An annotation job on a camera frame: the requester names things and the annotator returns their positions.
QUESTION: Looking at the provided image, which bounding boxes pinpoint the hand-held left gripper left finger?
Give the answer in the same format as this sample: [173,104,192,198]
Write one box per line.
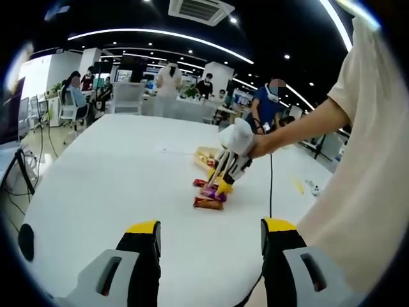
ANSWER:
[52,219,162,307]

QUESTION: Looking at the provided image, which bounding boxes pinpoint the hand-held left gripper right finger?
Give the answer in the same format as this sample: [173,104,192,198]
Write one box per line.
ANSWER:
[260,217,369,307]

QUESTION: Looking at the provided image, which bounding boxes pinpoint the wooden food tongs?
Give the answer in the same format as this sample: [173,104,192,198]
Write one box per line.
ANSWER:
[206,149,234,196]

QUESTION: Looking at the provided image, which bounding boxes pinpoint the pile of food packets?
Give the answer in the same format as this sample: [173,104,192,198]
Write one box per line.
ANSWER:
[197,152,220,167]

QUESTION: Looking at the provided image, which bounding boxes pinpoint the wooden hexagonal container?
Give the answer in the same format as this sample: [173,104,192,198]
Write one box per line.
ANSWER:
[191,145,224,169]

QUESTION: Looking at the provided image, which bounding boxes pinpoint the purple food packet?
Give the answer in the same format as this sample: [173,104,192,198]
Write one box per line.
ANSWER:
[200,184,228,201]

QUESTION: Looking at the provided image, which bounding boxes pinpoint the orange food packet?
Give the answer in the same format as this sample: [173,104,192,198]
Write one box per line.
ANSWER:
[193,196,224,211]

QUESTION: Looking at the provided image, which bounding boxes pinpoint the person's right hand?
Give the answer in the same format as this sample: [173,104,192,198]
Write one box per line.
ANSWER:
[247,133,276,160]

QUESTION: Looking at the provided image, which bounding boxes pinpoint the small white device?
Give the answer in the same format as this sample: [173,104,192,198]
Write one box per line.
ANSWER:
[305,178,322,196]

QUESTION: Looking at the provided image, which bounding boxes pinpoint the white mesh office chair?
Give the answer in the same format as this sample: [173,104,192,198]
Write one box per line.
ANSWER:
[113,82,144,114]

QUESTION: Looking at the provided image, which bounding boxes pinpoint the ceiling air conditioner vent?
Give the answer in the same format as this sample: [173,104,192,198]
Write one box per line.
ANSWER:
[168,0,236,27]

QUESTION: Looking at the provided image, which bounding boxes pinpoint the curved ceiling light strip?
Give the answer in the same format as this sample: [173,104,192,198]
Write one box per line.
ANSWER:
[67,28,256,65]

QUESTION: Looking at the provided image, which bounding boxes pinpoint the straight ceiling light strip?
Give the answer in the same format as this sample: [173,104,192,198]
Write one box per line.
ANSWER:
[319,0,353,52]

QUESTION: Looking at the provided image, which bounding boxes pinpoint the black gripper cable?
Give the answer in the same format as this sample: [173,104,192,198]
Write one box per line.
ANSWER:
[235,152,275,307]

